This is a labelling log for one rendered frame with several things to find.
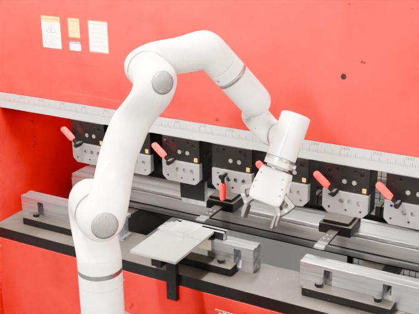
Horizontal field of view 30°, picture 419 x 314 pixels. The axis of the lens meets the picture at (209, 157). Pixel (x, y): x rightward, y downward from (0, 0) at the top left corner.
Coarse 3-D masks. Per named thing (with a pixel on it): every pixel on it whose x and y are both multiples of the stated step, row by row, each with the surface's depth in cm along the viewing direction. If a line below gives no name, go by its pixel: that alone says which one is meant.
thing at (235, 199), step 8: (216, 192) 302; (208, 200) 299; (216, 200) 297; (224, 200) 296; (232, 200) 295; (240, 200) 299; (216, 208) 295; (224, 208) 296; (232, 208) 294; (200, 216) 288; (208, 216) 288
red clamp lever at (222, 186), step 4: (224, 172) 262; (220, 176) 260; (224, 176) 261; (220, 184) 262; (224, 184) 262; (220, 188) 262; (224, 188) 262; (220, 192) 263; (224, 192) 263; (220, 196) 263; (224, 196) 264
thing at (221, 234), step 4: (180, 220) 286; (184, 220) 286; (200, 224) 283; (208, 228) 281; (212, 228) 280; (216, 228) 279; (220, 228) 279; (216, 232) 277; (220, 232) 276; (224, 232) 278; (212, 236) 279; (216, 236) 278; (220, 236) 277; (224, 236) 277
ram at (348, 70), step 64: (0, 0) 290; (64, 0) 275; (128, 0) 262; (192, 0) 250; (256, 0) 239; (320, 0) 229; (384, 0) 220; (0, 64) 300; (64, 64) 284; (256, 64) 246; (320, 64) 235; (384, 64) 226; (320, 128) 242; (384, 128) 232
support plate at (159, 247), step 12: (168, 228) 280; (144, 240) 271; (156, 240) 271; (168, 240) 270; (180, 240) 270; (192, 240) 270; (204, 240) 272; (132, 252) 264; (144, 252) 262; (156, 252) 262; (168, 252) 262; (180, 252) 262
